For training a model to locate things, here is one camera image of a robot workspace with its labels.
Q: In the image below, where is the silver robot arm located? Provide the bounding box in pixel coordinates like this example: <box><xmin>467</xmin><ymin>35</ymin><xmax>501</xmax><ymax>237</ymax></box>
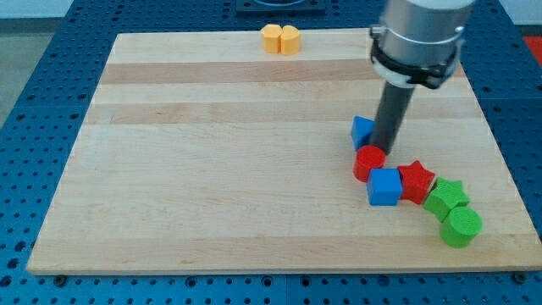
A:
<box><xmin>369</xmin><ymin>0</ymin><xmax>475</xmax><ymax>89</ymax></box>

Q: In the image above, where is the blue cube block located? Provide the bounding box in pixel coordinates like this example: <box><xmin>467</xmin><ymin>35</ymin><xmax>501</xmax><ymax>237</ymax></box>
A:
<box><xmin>367</xmin><ymin>169</ymin><xmax>403</xmax><ymax>206</ymax></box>

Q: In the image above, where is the wooden board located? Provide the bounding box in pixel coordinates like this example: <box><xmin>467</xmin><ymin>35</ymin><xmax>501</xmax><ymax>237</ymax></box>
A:
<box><xmin>26</xmin><ymin>29</ymin><xmax>541</xmax><ymax>275</ymax></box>

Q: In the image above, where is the blue triangular block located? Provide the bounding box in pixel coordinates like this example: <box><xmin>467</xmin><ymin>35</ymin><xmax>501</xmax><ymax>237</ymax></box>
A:
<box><xmin>351</xmin><ymin>116</ymin><xmax>374</xmax><ymax>151</ymax></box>

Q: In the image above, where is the red cylinder block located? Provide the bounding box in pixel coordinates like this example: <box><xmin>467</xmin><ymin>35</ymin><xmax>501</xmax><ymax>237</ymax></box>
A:
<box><xmin>352</xmin><ymin>145</ymin><xmax>386</xmax><ymax>182</ymax></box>

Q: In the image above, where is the yellow heart block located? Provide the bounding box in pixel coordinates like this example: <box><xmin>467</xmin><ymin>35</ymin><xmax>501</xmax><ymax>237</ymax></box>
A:
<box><xmin>280</xmin><ymin>25</ymin><xmax>301</xmax><ymax>55</ymax></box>

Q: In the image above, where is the yellow hexagon block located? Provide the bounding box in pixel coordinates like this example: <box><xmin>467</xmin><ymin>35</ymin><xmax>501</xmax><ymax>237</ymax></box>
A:
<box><xmin>260</xmin><ymin>24</ymin><xmax>283</xmax><ymax>53</ymax></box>

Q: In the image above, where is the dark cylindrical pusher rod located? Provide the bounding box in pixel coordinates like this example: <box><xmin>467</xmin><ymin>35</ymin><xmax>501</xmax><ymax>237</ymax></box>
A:
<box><xmin>369</xmin><ymin>82</ymin><xmax>415</xmax><ymax>155</ymax></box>

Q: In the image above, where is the red star block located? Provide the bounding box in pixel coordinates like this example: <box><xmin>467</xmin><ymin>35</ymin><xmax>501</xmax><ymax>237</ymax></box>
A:
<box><xmin>397</xmin><ymin>160</ymin><xmax>435</xmax><ymax>205</ymax></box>

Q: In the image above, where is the green star block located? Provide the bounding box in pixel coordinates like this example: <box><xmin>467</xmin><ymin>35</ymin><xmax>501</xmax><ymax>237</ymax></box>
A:
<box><xmin>423</xmin><ymin>177</ymin><xmax>471</xmax><ymax>223</ymax></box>

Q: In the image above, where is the green cylinder block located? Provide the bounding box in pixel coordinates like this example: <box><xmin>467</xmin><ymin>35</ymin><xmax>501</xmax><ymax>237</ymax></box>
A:
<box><xmin>440</xmin><ymin>207</ymin><xmax>483</xmax><ymax>248</ymax></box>

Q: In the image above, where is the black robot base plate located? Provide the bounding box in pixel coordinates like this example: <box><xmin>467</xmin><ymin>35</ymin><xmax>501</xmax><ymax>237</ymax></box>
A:
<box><xmin>235</xmin><ymin>0</ymin><xmax>326</xmax><ymax>14</ymax></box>

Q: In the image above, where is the black cable clamp on arm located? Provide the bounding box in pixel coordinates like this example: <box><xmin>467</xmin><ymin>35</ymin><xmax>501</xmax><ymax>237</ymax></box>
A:
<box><xmin>369</xmin><ymin>25</ymin><xmax>464</xmax><ymax>89</ymax></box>

